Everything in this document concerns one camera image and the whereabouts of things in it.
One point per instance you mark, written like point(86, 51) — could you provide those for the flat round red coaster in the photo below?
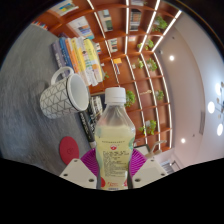
point(69, 150)

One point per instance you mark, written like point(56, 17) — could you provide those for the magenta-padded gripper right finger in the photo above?
point(148, 171)

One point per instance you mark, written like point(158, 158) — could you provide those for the ceiling air vent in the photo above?
point(202, 122)

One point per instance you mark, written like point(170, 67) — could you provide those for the stack of colourful books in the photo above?
point(78, 56)

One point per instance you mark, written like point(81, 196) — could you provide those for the clear bottle with pale drink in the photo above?
point(115, 143)

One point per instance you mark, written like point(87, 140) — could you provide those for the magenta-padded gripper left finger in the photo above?
point(76, 173)

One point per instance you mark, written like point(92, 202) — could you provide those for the wooden shelf unit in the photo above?
point(143, 50)

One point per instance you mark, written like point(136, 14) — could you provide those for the white mug with grey triangles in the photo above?
point(58, 100)

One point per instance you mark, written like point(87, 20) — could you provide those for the stack of dark books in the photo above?
point(89, 123)

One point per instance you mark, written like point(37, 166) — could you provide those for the branched ceiling lamp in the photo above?
point(220, 110)

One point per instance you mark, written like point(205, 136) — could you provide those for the recessed ceiling lights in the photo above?
point(171, 57)

